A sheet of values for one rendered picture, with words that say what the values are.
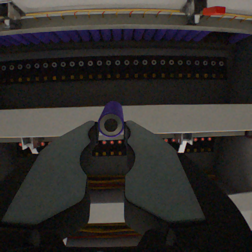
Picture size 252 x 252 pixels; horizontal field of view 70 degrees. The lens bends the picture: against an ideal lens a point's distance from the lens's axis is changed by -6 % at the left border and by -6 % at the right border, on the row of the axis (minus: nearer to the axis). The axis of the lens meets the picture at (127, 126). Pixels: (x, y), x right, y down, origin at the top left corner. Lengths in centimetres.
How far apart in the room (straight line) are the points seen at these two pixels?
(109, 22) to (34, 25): 12
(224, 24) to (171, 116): 18
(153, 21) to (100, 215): 37
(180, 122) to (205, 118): 4
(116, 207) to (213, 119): 25
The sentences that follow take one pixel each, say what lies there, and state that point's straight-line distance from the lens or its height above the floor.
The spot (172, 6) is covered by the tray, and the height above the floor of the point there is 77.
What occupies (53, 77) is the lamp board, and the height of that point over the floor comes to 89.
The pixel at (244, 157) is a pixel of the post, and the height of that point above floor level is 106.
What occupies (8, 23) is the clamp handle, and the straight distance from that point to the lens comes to 32.
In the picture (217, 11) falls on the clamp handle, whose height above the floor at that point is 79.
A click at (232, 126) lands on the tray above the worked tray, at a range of 35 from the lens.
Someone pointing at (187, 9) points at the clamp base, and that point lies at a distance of 32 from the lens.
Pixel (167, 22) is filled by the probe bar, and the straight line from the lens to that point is 33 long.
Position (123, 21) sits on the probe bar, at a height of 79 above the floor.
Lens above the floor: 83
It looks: 23 degrees up
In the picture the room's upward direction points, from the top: 179 degrees clockwise
